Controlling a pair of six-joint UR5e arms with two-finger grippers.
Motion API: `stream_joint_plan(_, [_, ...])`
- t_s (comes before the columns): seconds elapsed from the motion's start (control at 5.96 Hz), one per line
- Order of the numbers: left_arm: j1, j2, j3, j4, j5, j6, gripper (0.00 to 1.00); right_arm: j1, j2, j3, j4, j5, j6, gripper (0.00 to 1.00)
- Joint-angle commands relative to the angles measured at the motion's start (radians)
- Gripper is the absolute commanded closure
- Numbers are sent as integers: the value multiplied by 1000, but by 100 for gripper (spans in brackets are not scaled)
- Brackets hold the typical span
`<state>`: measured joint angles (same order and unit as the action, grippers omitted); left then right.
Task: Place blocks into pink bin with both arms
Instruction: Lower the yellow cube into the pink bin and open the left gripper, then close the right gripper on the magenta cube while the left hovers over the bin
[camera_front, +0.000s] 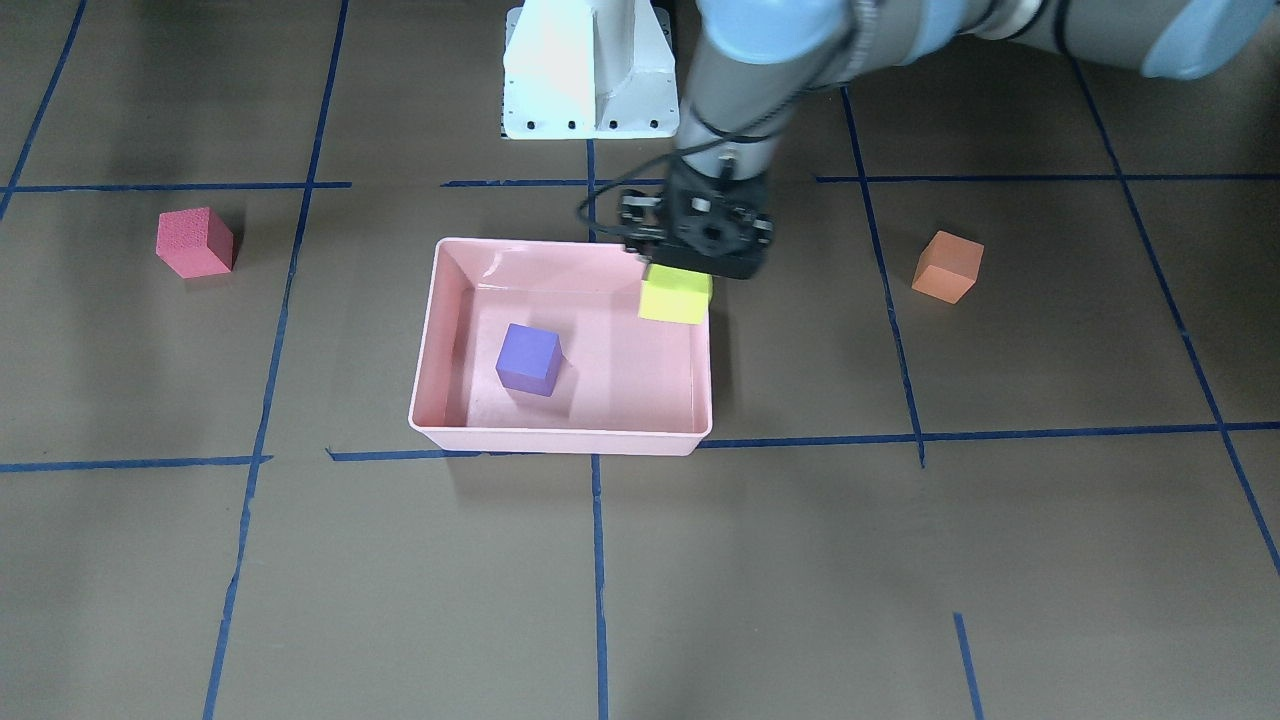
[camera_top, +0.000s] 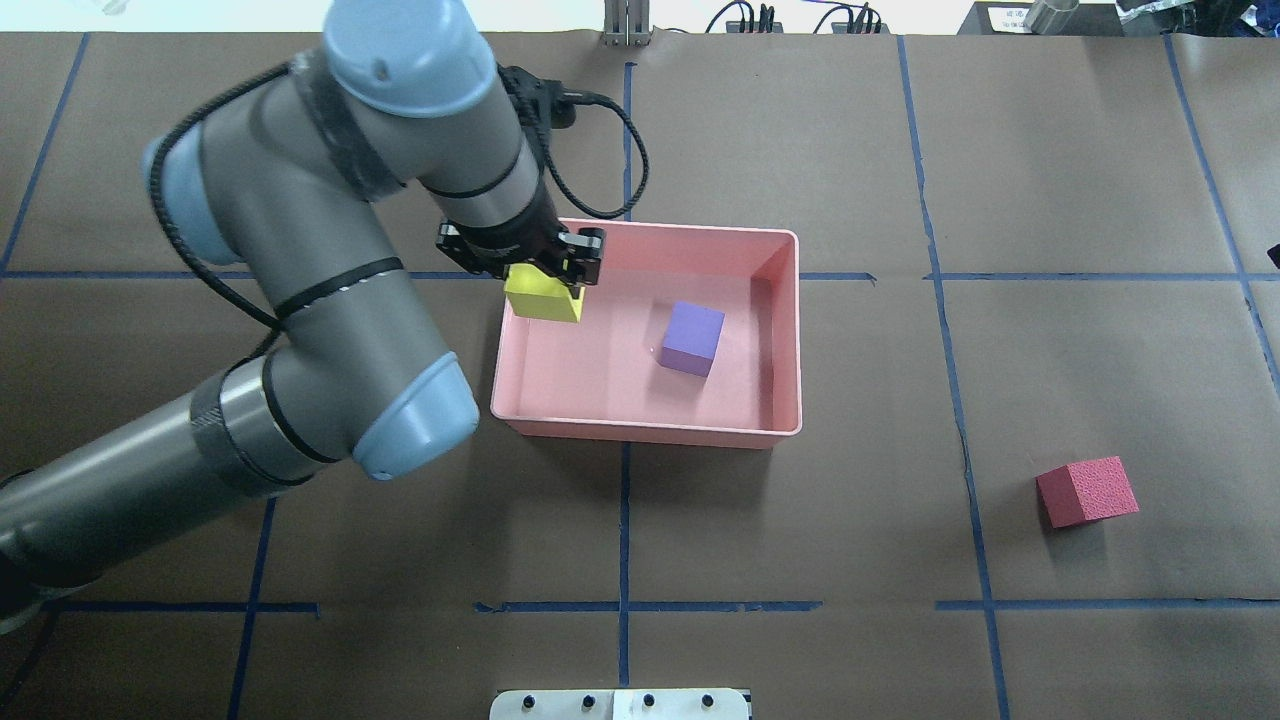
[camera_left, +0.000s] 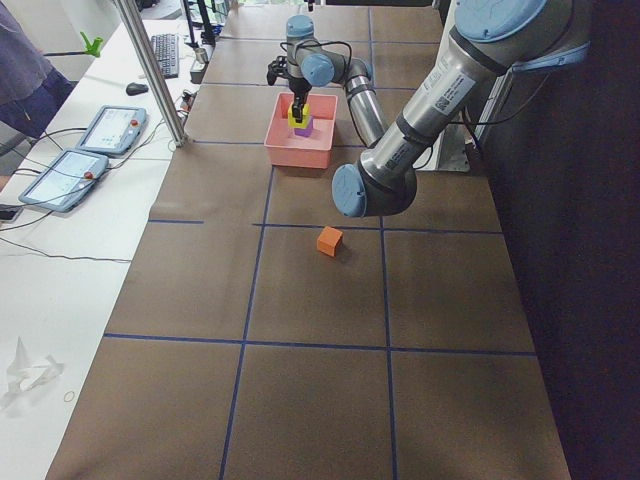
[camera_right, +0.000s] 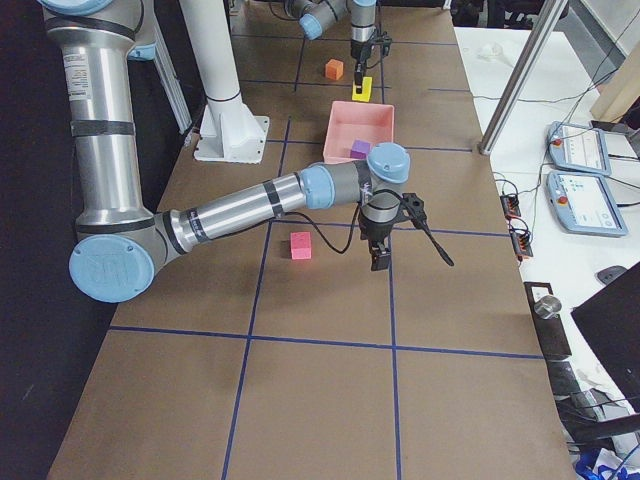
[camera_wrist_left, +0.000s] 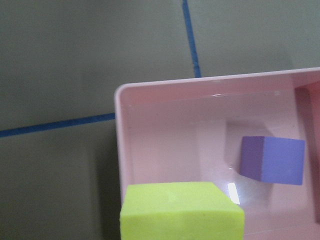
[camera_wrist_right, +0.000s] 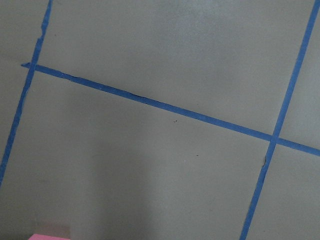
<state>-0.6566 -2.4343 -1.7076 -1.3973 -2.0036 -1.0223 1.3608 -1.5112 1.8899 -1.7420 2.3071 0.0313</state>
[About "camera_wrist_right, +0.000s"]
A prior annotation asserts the pink plastic bin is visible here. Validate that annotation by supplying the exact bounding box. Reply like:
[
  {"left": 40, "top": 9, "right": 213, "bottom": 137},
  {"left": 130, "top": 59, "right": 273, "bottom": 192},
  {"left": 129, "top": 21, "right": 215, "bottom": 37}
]
[{"left": 28, "top": 233, "right": 70, "bottom": 240}]

